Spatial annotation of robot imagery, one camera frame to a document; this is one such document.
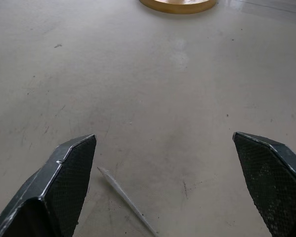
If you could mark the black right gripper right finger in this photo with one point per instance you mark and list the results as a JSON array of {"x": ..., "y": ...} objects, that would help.
[{"x": 273, "y": 182}]

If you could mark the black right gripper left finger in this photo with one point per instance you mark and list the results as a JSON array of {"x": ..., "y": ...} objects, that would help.
[{"x": 56, "y": 192}]

